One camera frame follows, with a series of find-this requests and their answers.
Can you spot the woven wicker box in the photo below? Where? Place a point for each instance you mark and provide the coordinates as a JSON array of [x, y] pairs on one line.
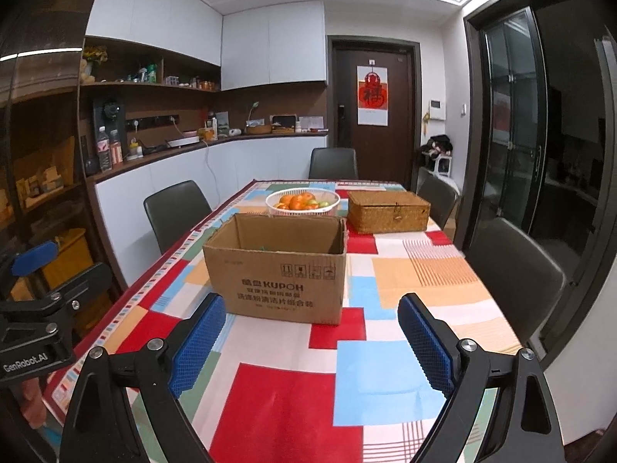
[[388, 212]]

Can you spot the brown entrance door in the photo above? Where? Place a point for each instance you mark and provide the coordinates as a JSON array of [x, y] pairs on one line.
[[347, 106]]

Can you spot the white cooktop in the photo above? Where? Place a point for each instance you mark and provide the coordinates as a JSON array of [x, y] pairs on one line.
[[183, 141]]

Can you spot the small black board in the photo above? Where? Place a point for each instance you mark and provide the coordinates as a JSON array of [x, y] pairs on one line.
[[283, 121]]

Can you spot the white fruit basket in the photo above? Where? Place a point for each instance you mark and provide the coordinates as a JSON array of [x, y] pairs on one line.
[[332, 207]]

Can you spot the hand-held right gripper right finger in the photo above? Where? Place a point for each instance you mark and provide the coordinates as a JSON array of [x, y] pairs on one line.
[[424, 342]]

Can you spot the wooden glass display cabinet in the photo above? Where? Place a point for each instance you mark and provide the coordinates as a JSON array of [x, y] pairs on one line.
[[43, 154]]

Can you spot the brown cardboard box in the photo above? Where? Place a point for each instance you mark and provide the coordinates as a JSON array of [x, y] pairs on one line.
[[274, 284]]

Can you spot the black water dispenser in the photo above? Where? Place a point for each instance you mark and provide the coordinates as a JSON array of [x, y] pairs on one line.
[[108, 115]]

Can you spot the red wall calendar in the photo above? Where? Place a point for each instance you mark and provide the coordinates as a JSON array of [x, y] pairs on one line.
[[372, 94]]

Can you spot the dark plush toy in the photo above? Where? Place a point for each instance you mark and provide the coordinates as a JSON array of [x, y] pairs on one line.
[[436, 145]]

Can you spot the colourful patchwork tablecloth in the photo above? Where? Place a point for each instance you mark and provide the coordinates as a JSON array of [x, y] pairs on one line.
[[289, 395]]

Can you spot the dark glass sliding door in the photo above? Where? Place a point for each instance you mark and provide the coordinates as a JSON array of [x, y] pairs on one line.
[[516, 130]]

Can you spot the small desk lamp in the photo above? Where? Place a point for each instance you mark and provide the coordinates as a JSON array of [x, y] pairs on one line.
[[253, 108]]

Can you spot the wall power strip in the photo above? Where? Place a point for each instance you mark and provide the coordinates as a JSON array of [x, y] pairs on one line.
[[154, 120]]

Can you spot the white stool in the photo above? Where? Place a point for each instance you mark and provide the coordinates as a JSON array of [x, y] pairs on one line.
[[441, 166]]

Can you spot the orange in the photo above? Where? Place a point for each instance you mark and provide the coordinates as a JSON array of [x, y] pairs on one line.
[[285, 201], [302, 201]]

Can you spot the white intercom panel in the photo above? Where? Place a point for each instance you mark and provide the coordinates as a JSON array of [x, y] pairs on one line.
[[437, 110]]

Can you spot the yellow flower bunch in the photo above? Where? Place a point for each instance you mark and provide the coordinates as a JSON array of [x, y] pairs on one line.
[[95, 54]]

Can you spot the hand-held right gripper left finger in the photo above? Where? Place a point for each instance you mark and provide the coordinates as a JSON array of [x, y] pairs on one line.
[[197, 347]]

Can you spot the white counter cabinet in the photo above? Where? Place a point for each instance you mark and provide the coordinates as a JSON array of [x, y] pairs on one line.
[[241, 164]]

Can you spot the grey dining chair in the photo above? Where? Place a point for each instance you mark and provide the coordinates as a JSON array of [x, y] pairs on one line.
[[333, 164], [436, 197], [516, 270], [176, 212]]

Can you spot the person's left hand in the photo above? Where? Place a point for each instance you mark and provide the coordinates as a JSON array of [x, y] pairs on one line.
[[33, 402]]

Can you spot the clear water bottle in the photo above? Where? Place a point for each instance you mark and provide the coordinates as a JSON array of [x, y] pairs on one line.
[[116, 152], [103, 152]]

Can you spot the wicker tray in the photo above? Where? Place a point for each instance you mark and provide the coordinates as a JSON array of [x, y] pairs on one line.
[[259, 129]]

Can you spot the white upper wall cabinets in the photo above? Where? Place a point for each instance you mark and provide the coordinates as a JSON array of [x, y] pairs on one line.
[[270, 43]]

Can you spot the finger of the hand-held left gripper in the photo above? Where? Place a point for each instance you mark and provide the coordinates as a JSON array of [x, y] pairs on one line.
[[33, 256], [82, 284]]

